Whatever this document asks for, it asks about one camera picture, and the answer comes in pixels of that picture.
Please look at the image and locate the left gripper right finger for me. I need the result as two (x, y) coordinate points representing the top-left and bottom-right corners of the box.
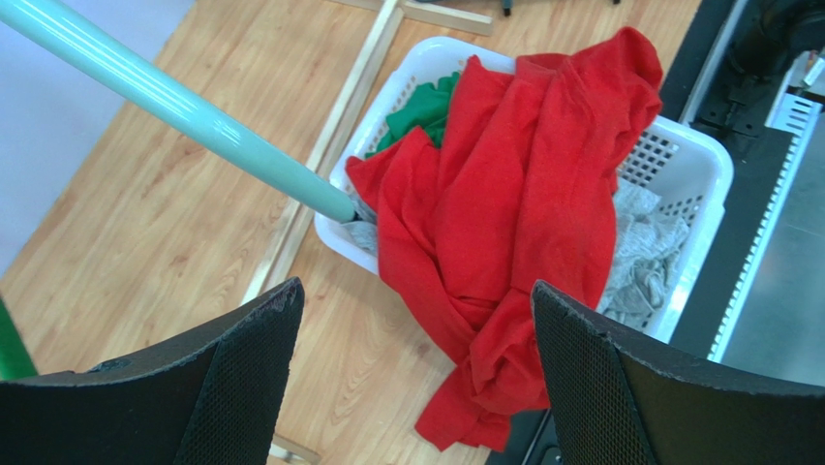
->
(531, 281), (824, 464)

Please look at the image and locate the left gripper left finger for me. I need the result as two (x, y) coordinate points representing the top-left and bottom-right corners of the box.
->
(1, 277), (305, 464)

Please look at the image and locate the red t shirt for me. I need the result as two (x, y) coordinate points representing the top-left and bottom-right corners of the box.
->
(346, 27), (662, 450)

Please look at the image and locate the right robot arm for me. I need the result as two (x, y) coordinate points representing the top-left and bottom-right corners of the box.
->
(691, 1), (824, 140)

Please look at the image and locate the mint green hanger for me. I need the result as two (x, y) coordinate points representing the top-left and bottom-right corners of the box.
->
(1, 1), (358, 223)

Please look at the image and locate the grey garment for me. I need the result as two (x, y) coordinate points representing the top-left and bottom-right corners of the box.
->
(341, 176), (692, 331)

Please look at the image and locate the white plastic laundry basket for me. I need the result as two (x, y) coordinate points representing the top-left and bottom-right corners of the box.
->
(326, 36), (733, 343)

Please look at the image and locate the green garment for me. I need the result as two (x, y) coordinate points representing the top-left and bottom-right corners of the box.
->
(364, 72), (460, 159)

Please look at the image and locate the wooden clothes rack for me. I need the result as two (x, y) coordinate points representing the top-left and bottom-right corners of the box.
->
(241, 0), (495, 465)

